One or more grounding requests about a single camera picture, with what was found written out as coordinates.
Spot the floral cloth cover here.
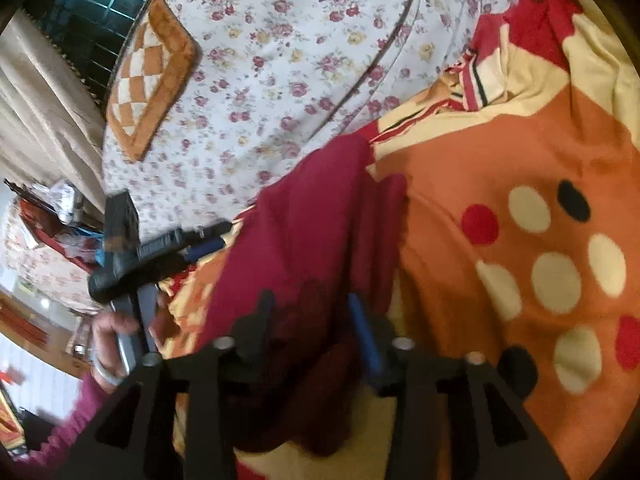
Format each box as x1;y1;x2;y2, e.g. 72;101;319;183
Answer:
0;195;108;313

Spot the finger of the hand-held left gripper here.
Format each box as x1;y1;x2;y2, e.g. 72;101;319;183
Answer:
180;220;234;242
182;237;227;262

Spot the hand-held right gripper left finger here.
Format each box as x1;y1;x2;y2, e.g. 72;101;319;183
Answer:
60;289;277;480

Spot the orange checkered cushion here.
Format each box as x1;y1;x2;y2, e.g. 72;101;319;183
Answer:
105;0;203;163

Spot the white plastic bag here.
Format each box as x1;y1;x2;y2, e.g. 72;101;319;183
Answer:
50;182;88;223

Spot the person's left forearm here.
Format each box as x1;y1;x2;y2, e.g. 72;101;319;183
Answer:
15;375;116;471

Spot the silver bangle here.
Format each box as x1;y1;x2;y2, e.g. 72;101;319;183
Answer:
90;360;126;389

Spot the red orange cream printed blanket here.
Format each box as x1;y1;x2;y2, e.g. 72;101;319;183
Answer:
160;0;640;480

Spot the white floral bedsheet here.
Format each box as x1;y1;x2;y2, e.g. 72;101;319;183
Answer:
102;0;521;241

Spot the maroon garment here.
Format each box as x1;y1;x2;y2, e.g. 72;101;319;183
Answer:
192;135;411;456

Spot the thin black cable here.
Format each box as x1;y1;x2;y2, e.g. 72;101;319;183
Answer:
300;0;433;148

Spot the person's left hand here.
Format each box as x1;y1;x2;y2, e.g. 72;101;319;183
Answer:
91;292;172;386

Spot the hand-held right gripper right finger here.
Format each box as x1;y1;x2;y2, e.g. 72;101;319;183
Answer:
347;292;571;480

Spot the beige curtain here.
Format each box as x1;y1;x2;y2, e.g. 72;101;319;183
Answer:
0;10;108;211

